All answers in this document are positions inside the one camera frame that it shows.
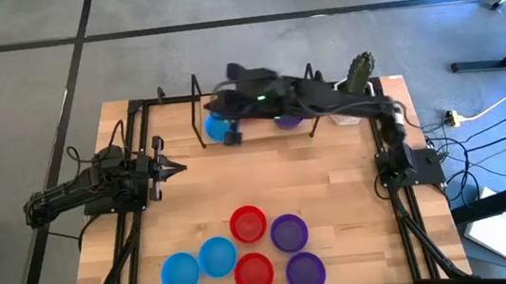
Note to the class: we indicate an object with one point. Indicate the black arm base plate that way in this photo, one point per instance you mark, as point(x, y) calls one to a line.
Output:
point(98, 208)
point(430, 169)

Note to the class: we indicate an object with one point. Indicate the yellow power strip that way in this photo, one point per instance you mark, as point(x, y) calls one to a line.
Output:
point(452, 117)

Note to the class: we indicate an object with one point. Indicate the black aluminium rig frame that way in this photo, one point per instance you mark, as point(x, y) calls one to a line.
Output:
point(139, 126)

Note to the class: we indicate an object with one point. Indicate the purple plastic mini bowl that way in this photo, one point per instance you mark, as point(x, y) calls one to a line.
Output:
point(289, 233)
point(305, 273)
point(288, 122)

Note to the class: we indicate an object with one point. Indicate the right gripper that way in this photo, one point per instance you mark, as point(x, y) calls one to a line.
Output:
point(255, 96)

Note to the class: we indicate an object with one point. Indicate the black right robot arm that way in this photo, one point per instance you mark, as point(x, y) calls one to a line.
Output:
point(349, 102)

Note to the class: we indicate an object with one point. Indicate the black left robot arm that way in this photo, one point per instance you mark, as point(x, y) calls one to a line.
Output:
point(72, 191)

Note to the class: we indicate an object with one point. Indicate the blue plastic mini bowl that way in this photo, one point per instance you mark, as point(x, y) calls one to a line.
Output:
point(215, 129)
point(180, 273)
point(217, 257)

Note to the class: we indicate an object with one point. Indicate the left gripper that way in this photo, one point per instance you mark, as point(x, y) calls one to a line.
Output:
point(149, 173)

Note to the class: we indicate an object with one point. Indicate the green columnar cactus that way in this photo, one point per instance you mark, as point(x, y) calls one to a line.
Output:
point(362, 70)

